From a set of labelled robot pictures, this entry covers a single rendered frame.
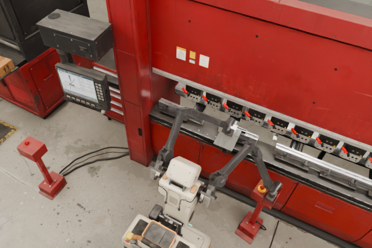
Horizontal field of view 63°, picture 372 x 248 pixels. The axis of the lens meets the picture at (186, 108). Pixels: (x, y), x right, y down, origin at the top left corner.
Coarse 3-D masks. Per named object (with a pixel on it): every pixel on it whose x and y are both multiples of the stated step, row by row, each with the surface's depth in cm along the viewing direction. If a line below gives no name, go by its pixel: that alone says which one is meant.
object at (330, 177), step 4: (320, 172) 271; (324, 172) 270; (320, 176) 269; (324, 176) 267; (328, 176) 268; (332, 176) 268; (328, 180) 268; (332, 180) 265; (336, 180) 265; (340, 180) 265; (344, 180) 265; (340, 184) 264; (344, 184) 263; (352, 184) 263; (348, 188) 263; (352, 188) 261
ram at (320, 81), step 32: (160, 0) 230; (192, 0) 220; (160, 32) 251; (192, 32) 236; (224, 32) 223; (256, 32) 211; (288, 32) 201; (160, 64) 275; (192, 64) 258; (224, 64) 242; (256, 64) 229; (288, 64) 216; (320, 64) 206; (352, 64) 196; (224, 96) 265; (256, 96) 249; (288, 96) 234; (320, 96) 222; (352, 96) 210; (352, 128) 227
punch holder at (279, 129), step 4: (272, 116) 255; (272, 120) 257; (276, 120) 255; (280, 120) 253; (276, 124) 258; (280, 124) 256; (284, 124) 254; (288, 124) 252; (268, 128) 265; (272, 128) 263; (276, 128) 261; (280, 128) 259; (284, 128) 257; (276, 132) 264; (280, 132) 262; (284, 132) 260
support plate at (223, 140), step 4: (220, 132) 284; (236, 132) 285; (240, 132) 285; (220, 136) 281; (224, 136) 281; (228, 136) 281; (232, 136) 281; (216, 140) 278; (220, 140) 278; (224, 140) 278; (228, 140) 278; (232, 140) 278; (236, 140) 279; (216, 144) 274; (220, 144) 274; (224, 144) 274; (228, 144) 275; (232, 144) 275; (224, 148) 273; (228, 148) 272; (232, 148) 272
